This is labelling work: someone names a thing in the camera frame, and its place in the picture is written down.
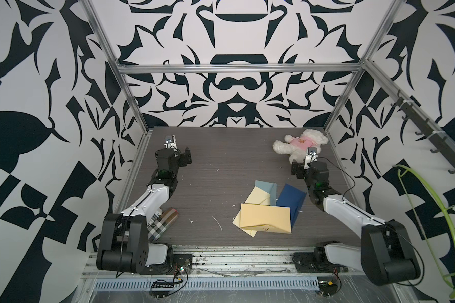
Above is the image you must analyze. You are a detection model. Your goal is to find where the pale yellow envelope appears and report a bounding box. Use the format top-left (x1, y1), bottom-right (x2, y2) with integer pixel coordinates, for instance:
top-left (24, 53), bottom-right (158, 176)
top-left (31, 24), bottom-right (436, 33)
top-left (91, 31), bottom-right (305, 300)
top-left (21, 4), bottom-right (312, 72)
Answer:
top-left (233, 187), bottom-right (270, 227)

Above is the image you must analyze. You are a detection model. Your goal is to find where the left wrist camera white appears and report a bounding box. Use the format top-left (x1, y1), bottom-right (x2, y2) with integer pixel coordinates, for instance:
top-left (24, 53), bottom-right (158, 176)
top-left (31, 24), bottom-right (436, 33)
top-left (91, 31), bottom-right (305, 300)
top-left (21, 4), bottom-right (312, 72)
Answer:
top-left (164, 135), bottom-right (178, 150)

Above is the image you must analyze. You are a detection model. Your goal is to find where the tan yellow envelope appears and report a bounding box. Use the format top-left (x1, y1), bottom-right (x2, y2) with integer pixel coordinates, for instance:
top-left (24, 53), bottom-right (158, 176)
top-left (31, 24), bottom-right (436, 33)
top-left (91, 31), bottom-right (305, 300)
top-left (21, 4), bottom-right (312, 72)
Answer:
top-left (240, 203), bottom-right (291, 234)

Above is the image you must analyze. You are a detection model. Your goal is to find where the left black connector board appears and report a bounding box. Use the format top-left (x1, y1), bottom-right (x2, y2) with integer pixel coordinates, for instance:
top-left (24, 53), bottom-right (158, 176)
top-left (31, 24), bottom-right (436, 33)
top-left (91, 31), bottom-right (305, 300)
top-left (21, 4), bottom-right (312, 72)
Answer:
top-left (149, 279), bottom-right (184, 299)

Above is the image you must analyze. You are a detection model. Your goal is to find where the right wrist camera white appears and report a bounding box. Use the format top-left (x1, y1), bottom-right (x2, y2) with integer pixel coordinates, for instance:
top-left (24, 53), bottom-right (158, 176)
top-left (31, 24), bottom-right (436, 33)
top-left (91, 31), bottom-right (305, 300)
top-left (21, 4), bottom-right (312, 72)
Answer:
top-left (304, 147), bottom-right (318, 169)

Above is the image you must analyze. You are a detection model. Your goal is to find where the white cable duct strip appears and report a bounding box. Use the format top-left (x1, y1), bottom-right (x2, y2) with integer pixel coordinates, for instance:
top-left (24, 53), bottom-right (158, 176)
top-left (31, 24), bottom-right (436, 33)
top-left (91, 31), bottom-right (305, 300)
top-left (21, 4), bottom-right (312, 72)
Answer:
top-left (94, 276), bottom-right (319, 292)

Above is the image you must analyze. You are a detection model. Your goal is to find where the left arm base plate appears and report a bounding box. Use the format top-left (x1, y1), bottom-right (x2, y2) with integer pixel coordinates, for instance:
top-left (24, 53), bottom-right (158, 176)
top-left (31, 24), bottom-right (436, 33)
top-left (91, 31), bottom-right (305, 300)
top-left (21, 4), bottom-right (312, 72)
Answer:
top-left (140, 253), bottom-right (193, 275)

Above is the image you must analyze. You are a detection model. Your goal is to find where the black hook rack rail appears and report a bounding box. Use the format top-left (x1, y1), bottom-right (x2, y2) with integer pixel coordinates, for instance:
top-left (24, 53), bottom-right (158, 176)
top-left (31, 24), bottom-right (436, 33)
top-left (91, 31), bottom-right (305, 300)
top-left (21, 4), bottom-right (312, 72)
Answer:
top-left (391, 90), bottom-right (455, 175)

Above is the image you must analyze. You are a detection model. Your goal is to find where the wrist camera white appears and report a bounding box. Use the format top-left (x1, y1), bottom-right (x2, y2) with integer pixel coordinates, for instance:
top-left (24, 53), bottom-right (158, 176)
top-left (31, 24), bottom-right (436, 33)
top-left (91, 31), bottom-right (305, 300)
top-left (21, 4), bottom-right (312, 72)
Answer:
top-left (304, 147), bottom-right (318, 169)
top-left (164, 135), bottom-right (178, 150)

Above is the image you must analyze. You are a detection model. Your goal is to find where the black connector board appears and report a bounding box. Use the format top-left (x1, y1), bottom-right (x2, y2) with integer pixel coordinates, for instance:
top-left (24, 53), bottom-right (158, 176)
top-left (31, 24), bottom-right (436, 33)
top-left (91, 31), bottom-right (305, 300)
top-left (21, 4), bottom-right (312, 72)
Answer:
top-left (318, 280), bottom-right (340, 298)
top-left (149, 279), bottom-right (184, 299)

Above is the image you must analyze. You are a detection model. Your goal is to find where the plaid checkered tube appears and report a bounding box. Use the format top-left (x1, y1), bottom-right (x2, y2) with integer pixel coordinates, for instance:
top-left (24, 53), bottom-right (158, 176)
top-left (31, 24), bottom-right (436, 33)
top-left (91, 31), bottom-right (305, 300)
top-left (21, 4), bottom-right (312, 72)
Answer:
top-left (148, 208), bottom-right (179, 242)

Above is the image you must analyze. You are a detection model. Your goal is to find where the dark blue envelope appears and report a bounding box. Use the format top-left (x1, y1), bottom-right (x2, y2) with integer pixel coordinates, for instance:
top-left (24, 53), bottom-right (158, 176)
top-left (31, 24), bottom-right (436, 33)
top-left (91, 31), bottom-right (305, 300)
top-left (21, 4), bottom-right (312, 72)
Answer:
top-left (276, 184), bottom-right (307, 228)

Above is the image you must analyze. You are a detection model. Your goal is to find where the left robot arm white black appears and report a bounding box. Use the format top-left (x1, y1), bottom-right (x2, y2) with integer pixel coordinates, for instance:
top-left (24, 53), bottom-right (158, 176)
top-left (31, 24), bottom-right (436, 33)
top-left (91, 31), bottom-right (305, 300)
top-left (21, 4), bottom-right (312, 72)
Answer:
top-left (96, 146), bottom-right (192, 275)

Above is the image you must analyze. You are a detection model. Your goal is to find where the white teddy bear pink shirt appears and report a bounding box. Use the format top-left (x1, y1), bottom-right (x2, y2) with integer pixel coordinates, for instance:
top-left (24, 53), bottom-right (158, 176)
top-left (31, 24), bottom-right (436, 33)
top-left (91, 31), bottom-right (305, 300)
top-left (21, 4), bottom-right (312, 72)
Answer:
top-left (272, 129), bottom-right (329, 164)

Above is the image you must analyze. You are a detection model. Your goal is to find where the light blue envelope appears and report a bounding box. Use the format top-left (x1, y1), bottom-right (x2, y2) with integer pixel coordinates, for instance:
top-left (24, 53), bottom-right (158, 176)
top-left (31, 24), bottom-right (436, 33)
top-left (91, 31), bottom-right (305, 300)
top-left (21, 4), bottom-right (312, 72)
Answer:
top-left (255, 180), bottom-right (278, 206)

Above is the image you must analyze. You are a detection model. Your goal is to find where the green hose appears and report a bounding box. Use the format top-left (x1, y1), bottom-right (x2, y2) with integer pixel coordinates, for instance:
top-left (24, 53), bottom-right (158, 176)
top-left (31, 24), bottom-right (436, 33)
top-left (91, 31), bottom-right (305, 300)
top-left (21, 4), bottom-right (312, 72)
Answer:
top-left (393, 164), bottom-right (455, 299)

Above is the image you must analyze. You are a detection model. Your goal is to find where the right black connector board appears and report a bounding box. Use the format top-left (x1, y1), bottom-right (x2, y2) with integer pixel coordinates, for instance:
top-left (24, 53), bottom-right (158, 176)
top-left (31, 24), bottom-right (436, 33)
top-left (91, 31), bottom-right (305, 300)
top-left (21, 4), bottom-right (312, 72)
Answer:
top-left (318, 280), bottom-right (340, 298)

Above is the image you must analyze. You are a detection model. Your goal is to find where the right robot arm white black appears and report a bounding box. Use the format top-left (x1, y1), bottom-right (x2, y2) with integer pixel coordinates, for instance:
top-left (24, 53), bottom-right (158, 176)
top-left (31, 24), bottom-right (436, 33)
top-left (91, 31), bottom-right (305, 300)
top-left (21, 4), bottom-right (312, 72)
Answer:
top-left (291, 161), bottom-right (423, 286)

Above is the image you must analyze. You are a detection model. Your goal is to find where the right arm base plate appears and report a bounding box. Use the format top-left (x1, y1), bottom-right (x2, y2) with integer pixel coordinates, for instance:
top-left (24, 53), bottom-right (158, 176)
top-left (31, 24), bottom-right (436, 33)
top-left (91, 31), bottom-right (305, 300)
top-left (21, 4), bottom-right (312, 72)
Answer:
top-left (292, 251), bottom-right (348, 273)

